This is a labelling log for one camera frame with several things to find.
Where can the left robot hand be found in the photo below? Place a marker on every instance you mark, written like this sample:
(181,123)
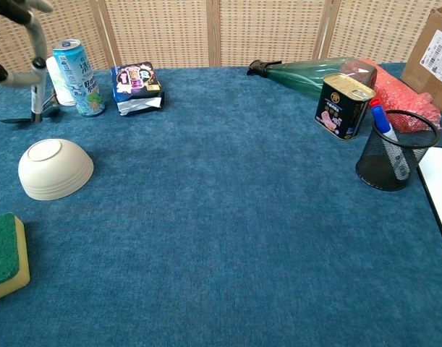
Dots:
(38,36)

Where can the black and white marker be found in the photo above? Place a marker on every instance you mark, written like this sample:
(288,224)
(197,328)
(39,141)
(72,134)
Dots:
(36,97)

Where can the black mesh pen holder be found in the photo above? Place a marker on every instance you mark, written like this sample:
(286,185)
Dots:
(378,170)

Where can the red marker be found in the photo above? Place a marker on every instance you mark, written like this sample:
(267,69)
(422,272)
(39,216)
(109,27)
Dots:
(374,102)

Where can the blue marker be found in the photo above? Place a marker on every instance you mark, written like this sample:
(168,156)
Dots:
(381,119)

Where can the white paper cup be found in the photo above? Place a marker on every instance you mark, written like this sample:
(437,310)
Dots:
(58,83)

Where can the light blue drink can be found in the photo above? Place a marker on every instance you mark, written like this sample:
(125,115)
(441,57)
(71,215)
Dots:
(81,83)

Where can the black spoon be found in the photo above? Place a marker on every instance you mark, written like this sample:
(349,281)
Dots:
(14,120)

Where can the dark blue snack package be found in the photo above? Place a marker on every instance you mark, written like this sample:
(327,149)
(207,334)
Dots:
(135,81)

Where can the wicker folding screen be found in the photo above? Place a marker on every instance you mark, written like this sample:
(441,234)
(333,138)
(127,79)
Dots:
(162,32)

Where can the beige upturned bowl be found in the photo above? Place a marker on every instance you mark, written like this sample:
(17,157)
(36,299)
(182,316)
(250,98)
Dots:
(54,173)

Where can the green and yellow sponge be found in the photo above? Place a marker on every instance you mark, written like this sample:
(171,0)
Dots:
(1,249)

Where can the green spray bottle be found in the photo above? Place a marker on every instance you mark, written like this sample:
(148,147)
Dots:
(300,76)

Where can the blue table cloth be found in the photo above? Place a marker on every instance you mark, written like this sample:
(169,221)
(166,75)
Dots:
(220,235)

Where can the black luncheon meat tin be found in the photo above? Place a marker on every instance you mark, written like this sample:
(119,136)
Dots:
(340,108)

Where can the red bubble wrap roll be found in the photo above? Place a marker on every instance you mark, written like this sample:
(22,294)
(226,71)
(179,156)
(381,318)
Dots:
(401,95)

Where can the brown cardboard box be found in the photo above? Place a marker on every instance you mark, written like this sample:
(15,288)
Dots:
(419,54)

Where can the white board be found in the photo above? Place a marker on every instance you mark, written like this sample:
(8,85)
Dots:
(439,180)

